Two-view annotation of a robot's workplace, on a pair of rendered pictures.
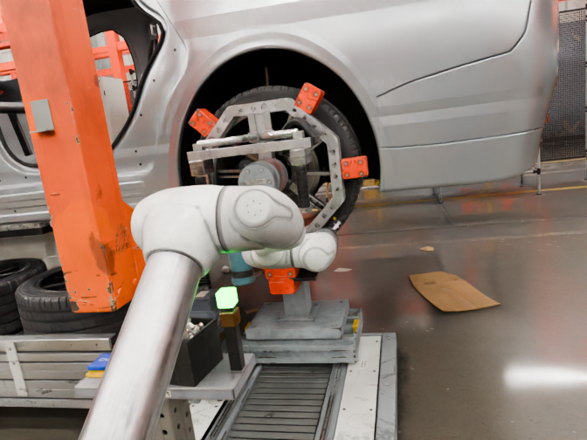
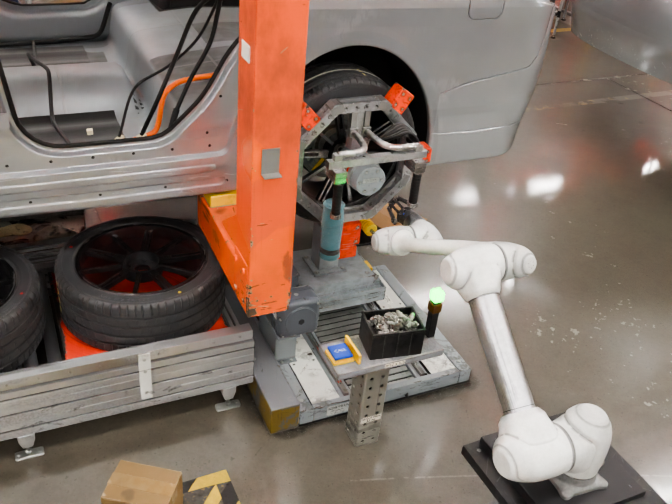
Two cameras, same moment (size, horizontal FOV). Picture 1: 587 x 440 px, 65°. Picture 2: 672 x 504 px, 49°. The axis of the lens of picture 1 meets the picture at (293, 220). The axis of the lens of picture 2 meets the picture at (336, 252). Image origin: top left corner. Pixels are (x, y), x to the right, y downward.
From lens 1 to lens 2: 226 cm
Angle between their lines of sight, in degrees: 43
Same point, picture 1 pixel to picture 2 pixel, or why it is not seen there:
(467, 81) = (499, 86)
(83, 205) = (286, 231)
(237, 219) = (522, 271)
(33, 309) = (141, 316)
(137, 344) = (511, 345)
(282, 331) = (328, 285)
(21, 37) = (269, 94)
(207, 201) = (500, 260)
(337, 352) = (372, 294)
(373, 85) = (439, 85)
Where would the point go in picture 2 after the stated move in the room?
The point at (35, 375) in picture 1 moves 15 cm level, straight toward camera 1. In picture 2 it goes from (166, 377) to (202, 389)
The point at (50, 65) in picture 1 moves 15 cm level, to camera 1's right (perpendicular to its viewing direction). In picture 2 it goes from (290, 119) to (329, 111)
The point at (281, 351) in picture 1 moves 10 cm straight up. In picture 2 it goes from (328, 302) to (330, 284)
